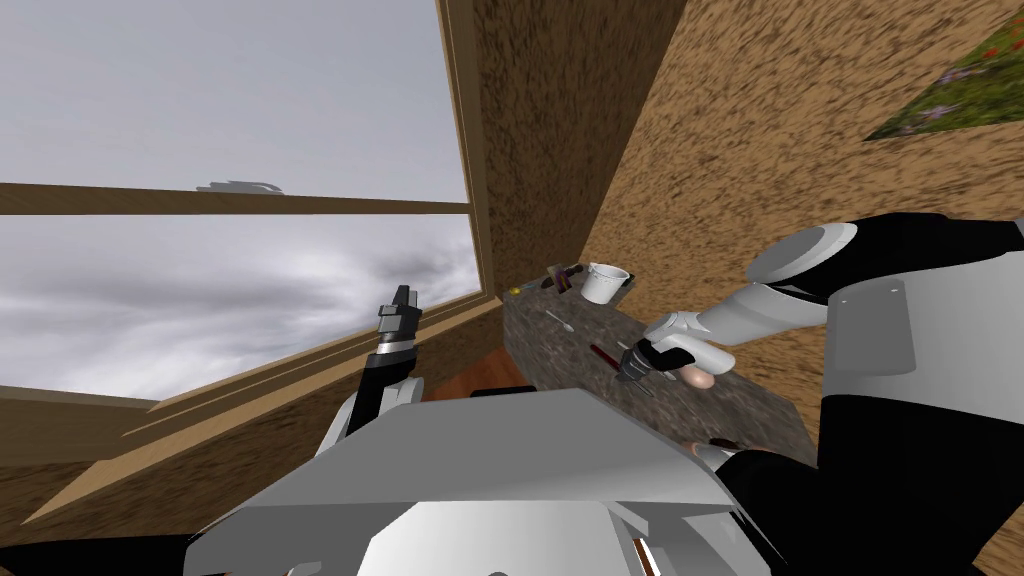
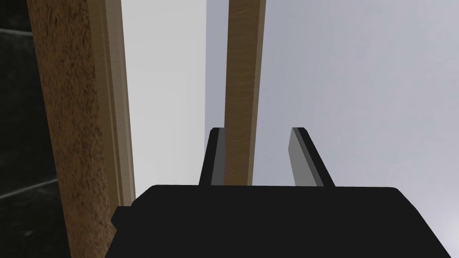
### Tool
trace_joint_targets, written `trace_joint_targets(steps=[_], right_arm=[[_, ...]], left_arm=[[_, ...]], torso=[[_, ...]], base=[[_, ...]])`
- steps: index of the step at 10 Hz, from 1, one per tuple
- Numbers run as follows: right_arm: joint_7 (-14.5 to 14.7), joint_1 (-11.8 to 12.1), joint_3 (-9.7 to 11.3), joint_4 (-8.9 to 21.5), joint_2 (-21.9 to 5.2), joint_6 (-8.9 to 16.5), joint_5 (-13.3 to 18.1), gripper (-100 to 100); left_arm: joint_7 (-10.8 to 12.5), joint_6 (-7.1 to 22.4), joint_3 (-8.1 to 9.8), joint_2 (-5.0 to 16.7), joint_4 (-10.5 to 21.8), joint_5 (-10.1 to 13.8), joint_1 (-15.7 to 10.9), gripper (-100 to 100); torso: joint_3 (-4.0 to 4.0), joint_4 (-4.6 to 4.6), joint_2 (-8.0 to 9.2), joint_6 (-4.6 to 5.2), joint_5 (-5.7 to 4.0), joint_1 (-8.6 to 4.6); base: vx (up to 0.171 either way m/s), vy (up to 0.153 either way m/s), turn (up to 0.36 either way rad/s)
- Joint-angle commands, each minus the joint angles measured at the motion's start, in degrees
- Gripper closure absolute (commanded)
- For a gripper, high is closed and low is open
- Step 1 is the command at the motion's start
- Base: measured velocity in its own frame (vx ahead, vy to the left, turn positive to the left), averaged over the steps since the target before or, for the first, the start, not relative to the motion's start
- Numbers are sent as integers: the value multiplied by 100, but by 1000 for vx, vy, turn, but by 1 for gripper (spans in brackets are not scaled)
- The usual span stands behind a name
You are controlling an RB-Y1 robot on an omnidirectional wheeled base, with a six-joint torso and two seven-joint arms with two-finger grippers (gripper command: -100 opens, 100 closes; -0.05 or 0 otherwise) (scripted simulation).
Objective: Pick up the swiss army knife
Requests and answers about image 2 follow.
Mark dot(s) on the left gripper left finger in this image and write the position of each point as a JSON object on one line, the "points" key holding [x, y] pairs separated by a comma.
{"points": [[214, 161]]}

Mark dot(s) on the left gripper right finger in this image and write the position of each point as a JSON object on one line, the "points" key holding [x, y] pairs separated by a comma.
{"points": [[307, 165]]}

